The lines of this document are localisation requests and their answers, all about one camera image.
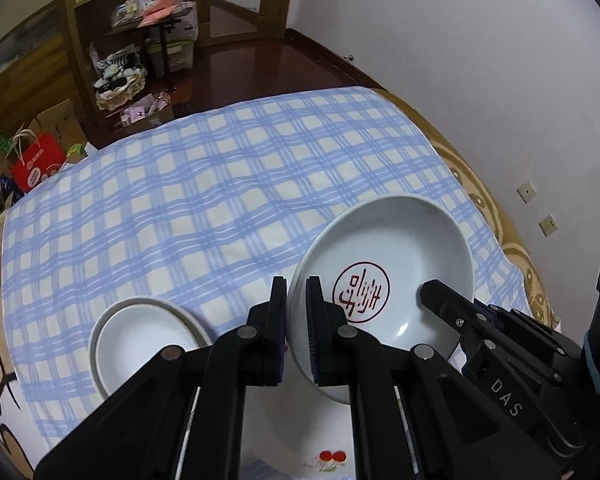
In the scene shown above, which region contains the wicker basket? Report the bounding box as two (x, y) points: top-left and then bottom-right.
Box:
(94, 66), (146, 112)

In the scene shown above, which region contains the wall socket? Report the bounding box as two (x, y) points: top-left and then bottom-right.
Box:
(517, 181), (536, 204)
(539, 214), (558, 237)

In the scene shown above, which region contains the blue plaid cloth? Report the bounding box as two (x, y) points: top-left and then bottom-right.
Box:
(0, 86), (539, 480)

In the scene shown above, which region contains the red rimmed bowl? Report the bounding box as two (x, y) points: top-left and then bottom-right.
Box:
(88, 297), (212, 398)

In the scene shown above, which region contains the wooden wardrobe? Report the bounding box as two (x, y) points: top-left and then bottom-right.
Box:
(0, 0), (146, 141)

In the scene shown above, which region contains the red paper bag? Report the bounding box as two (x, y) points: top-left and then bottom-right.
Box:
(12, 129), (67, 193)

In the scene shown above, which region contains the large cherry plate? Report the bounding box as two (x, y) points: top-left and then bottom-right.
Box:
(239, 354), (356, 479)

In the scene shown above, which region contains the cardboard box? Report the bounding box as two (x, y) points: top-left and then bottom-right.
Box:
(29, 99), (87, 151)

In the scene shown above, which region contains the small black table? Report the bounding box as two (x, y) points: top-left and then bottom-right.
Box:
(108, 1), (198, 94)

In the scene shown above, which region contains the white bowl red emblem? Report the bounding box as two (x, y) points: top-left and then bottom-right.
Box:
(283, 194), (475, 405)

